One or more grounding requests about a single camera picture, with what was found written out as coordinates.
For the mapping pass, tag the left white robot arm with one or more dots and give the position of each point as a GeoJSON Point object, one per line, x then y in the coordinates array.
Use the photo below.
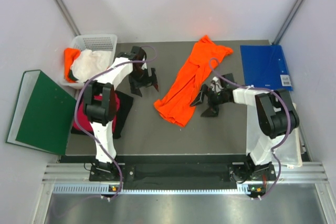
{"type": "Point", "coordinates": [100, 106]}

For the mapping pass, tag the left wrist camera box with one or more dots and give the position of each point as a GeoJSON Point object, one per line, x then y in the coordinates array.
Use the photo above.
{"type": "Point", "coordinates": [137, 53]}

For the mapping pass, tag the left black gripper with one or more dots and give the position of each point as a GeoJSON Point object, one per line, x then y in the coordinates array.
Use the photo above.
{"type": "Point", "coordinates": [135, 85]}

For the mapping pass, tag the slotted grey cable duct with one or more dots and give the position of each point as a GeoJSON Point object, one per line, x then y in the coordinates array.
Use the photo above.
{"type": "Point", "coordinates": [107, 189]}

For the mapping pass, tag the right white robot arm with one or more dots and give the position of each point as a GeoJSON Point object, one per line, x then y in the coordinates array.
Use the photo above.
{"type": "Point", "coordinates": [272, 126]}

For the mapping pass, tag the white t shirt in basket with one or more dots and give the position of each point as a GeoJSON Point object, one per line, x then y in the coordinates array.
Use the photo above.
{"type": "Point", "coordinates": [90, 63]}

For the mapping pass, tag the magenta folded t shirt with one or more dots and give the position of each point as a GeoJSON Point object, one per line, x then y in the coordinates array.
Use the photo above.
{"type": "Point", "coordinates": [83, 120]}

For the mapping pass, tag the white perforated plastic basket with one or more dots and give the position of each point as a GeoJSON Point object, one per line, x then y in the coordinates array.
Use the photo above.
{"type": "Point", "coordinates": [94, 42]}

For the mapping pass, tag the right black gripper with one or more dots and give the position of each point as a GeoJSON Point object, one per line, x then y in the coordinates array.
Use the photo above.
{"type": "Point", "coordinates": [211, 112]}

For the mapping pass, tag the aluminium frame rail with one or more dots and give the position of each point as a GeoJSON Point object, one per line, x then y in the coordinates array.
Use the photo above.
{"type": "Point", "coordinates": [309, 172]}

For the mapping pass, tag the blue folder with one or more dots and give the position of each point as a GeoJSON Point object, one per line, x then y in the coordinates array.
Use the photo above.
{"type": "Point", "coordinates": [265, 67]}

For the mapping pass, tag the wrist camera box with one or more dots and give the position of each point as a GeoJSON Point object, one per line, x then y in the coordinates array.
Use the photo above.
{"type": "Point", "coordinates": [229, 77]}
{"type": "Point", "coordinates": [137, 53]}

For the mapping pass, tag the orange t shirt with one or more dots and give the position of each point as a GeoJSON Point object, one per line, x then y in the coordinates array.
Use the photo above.
{"type": "Point", "coordinates": [70, 55]}
{"type": "Point", "coordinates": [176, 107]}

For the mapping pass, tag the green ring binder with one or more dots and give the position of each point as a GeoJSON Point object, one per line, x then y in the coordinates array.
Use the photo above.
{"type": "Point", "coordinates": [43, 115]}

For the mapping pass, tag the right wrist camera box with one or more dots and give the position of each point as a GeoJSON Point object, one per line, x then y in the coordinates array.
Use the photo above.
{"type": "Point", "coordinates": [229, 77]}

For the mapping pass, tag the black folded t shirt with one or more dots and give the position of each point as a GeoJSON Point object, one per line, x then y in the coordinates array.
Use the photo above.
{"type": "Point", "coordinates": [126, 103]}

